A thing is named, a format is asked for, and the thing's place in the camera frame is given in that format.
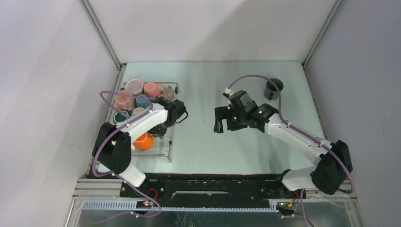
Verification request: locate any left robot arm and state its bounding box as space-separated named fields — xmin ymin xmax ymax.
xmin=92 ymin=98 xmax=188 ymax=197

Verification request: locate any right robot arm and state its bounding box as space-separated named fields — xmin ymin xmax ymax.
xmin=213 ymin=104 xmax=353 ymax=198

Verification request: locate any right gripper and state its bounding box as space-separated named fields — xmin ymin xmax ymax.
xmin=214 ymin=106 xmax=248 ymax=134

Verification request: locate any teal green mug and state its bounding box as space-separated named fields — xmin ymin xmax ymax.
xmin=113 ymin=110 xmax=130 ymax=124

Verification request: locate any orange mug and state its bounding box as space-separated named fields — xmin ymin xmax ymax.
xmin=133 ymin=133 xmax=155 ymax=151

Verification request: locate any aluminium frame rail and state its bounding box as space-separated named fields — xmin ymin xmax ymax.
xmin=64 ymin=179 xmax=366 ymax=227

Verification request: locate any pink patterned mug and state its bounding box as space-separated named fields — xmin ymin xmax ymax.
xmin=115 ymin=90 xmax=135 ymax=111

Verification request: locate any blue mug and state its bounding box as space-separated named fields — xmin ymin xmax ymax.
xmin=135 ymin=94 xmax=155 ymax=109

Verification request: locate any beige small mug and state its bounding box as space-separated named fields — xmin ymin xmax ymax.
xmin=162 ymin=86 xmax=175 ymax=101

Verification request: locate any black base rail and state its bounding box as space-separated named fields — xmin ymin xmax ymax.
xmin=139 ymin=173 xmax=306 ymax=209

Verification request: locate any salmon printed mug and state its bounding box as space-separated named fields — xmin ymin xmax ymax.
xmin=159 ymin=94 xmax=171 ymax=101

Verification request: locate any light green mug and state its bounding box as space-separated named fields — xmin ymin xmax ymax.
xmin=131 ymin=107 xmax=146 ymax=117

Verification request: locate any grey mug white base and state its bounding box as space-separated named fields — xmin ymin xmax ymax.
xmin=125 ymin=79 xmax=145 ymax=96

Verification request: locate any dark green mug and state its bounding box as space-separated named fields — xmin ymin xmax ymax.
xmin=263 ymin=78 xmax=284 ymax=101

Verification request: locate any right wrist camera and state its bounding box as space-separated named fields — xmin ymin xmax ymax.
xmin=223 ymin=88 xmax=257 ymax=111

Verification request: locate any wire dish rack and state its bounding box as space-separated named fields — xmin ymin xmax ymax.
xmin=109 ymin=82 xmax=180 ymax=163

